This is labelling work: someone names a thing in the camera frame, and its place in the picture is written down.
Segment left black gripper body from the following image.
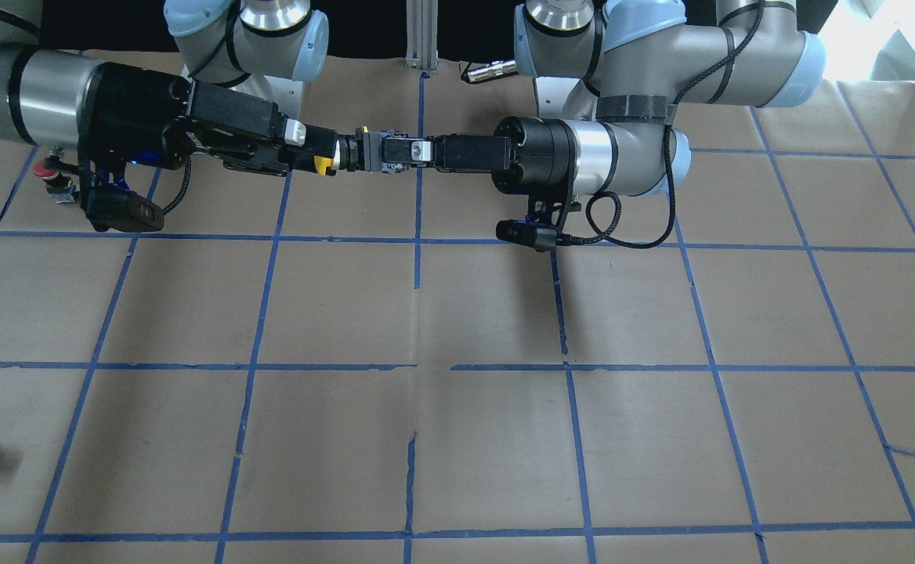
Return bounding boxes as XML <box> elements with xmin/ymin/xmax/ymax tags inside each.
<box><xmin>435</xmin><ymin>117</ymin><xmax>575</xmax><ymax>197</ymax></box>

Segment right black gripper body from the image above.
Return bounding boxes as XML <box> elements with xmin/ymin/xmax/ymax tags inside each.
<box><xmin>78</xmin><ymin>62</ymin><xmax>290</xmax><ymax>176</ymax></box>

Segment yellow push button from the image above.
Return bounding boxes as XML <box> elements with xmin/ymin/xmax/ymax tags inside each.
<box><xmin>313</xmin><ymin>126</ymin><xmax>385</xmax><ymax>176</ymax></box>

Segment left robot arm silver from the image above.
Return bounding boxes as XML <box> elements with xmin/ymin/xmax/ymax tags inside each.
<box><xmin>361</xmin><ymin>1</ymin><xmax>826</xmax><ymax>202</ymax></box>

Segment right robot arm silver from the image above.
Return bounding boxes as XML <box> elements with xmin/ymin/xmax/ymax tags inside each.
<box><xmin>0</xmin><ymin>1</ymin><xmax>337</xmax><ymax>176</ymax></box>

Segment red push button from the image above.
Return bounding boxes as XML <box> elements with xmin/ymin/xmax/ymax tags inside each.
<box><xmin>31</xmin><ymin>149</ymin><xmax>79</xmax><ymax>204</ymax></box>

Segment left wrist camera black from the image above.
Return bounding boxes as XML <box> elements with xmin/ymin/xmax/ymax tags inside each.
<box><xmin>494</xmin><ymin>220</ymin><xmax>559</xmax><ymax>252</ymax></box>

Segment metal cable connector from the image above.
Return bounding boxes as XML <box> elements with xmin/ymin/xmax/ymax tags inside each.
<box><xmin>460</xmin><ymin>60</ymin><xmax>518</xmax><ymax>85</ymax></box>

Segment aluminium frame post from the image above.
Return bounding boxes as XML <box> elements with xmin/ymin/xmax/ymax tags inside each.
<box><xmin>405</xmin><ymin>0</ymin><xmax>439</xmax><ymax>74</ymax></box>

